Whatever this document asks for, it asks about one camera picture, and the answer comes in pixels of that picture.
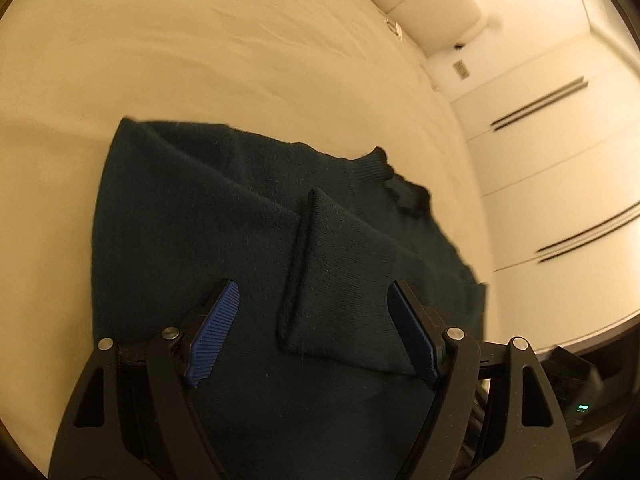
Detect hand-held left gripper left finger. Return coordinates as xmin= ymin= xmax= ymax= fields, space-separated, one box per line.
xmin=49 ymin=278 xmax=241 ymax=480

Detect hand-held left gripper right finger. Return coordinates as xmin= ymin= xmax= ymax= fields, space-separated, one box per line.
xmin=387 ymin=280 xmax=575 ymax=480

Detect dark green knit sweater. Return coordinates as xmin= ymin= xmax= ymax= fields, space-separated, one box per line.
xmin=90 ymin=117 xmax=488 ymax=480

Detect white wardrobe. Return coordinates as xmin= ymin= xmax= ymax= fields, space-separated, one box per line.
xmin=447 ymin=20 xmax=640 ymax=356

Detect cream padded headboard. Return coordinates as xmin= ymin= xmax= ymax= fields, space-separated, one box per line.
xmin=320 ymin=0 xmax=483 ymax=56

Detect long metal wardrobe handle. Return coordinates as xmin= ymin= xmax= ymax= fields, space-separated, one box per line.
xmin=536 ymin=204 xmax=640 ymax=253
xmin=491 ymin=77 xmax=585 ymax=126
xmin=494 ymin=84 xmax=587 ymax=133
xmin=539 ymin=214 xmax=640 ymax=264

